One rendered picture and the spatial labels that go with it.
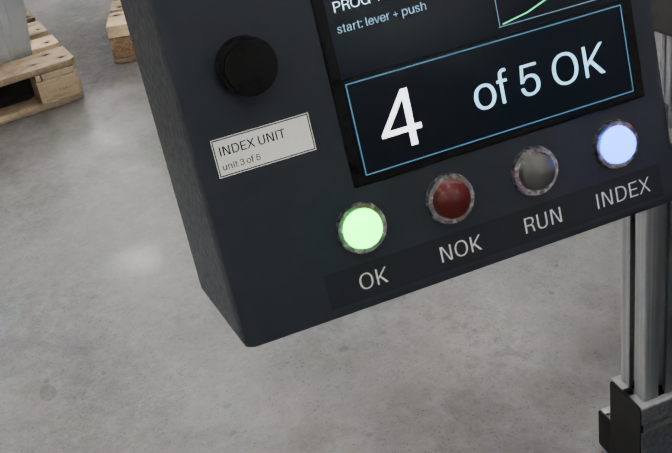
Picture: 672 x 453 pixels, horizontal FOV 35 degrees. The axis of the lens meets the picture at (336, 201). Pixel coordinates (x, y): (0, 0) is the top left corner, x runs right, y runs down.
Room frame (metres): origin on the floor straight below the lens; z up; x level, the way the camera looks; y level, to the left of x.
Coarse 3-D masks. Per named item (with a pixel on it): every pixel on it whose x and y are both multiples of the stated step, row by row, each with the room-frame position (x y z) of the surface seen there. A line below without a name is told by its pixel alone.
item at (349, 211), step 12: (360, 204) 0.46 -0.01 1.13; (372, 204) 0.46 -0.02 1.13; (348, 216) 0.46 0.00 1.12; (360, 216) 0.46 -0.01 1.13; (372, 216) 0.46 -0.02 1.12; (384, 216) 0.46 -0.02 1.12; (336, 228) 0.46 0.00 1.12; (348, 228) 0.45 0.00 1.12; (360, 228) 0.45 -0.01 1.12; (372, 228) 0.45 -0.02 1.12; (384, 228) 0.46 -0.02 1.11; (348, 240) 0.45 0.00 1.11; (360, 240) 0.45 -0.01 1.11; (372, 240) 0.45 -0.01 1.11; (360, 252) 0.46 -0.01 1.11
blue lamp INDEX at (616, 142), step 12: (612, 120) 0.51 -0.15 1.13; (600, 132) 0.50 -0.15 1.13; (612, 132) 0.50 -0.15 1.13; (624, 132) 0.50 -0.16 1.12; (636, 132) 0.51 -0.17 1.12; (600, 144) 0.50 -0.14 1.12; (612, 144) 0.50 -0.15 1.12; (624, 144) 0.50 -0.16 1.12; (636, 144) 0.51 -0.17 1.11; (600, 156) 0.50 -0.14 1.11; (612, 156) 0.50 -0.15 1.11; (624, 156) 0.50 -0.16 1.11
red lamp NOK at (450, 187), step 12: (444, 180) 0.48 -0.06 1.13; (456, 180) 0.48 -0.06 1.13; (432, 192) 0.47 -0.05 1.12; (444, 192) 0.47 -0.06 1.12; (456, 192) 0.47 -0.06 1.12; (468, 192) 0.47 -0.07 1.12; (432, 204) 0.47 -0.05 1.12; (444, 204) 0.47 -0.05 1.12; (456, 204) 0.47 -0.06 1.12; (468, 204) 0.47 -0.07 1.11; (432, 216) 0.47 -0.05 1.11; (444, 216) 0.47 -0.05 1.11; (456, 216) 0.47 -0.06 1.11
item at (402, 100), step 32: (416, 64) 0.49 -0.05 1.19; (352, 96) 0.48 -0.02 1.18; (384, 96) 0.48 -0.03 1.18; (416, 96) 0.49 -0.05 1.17; (352, 128) 0.48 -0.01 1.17; (384, 128) 0.48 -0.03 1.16; (416, 128) 0.48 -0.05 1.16; (448, 128) 0.49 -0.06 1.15; (384, 160) 0.47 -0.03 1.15; (416, 160) 0.48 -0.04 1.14
